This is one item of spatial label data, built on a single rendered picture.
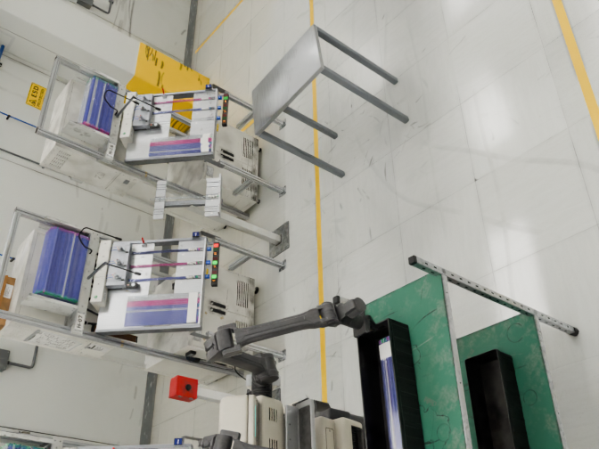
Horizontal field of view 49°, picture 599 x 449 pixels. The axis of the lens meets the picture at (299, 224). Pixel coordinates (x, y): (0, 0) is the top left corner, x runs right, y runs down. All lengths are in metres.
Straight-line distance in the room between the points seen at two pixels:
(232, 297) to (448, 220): 1.90
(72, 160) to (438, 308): 3.65
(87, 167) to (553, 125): 3.49
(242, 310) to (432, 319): 2.78
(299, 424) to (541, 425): 0.97
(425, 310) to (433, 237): 1.50
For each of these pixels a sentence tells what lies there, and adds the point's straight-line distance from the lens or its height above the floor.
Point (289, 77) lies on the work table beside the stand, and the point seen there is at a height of 0.80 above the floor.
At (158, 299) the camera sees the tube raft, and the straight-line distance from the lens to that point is 4.58.
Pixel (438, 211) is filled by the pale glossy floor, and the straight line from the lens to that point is 4.04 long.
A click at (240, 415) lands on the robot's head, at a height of 1.34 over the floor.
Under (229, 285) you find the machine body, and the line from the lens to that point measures 5.10.
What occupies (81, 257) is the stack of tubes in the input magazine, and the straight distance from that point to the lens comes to 4.74.
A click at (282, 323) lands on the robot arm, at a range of 2.36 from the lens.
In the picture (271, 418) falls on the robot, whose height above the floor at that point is 1.16.
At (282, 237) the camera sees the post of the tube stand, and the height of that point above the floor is 0.01.
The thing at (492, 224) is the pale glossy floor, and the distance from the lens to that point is 3.75.
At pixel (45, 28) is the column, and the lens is 7.18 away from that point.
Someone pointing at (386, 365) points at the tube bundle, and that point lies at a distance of 2.54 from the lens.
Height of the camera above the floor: 2.76
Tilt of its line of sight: 33 degrees down
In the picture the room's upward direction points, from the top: 67 degrees counter-clockwise
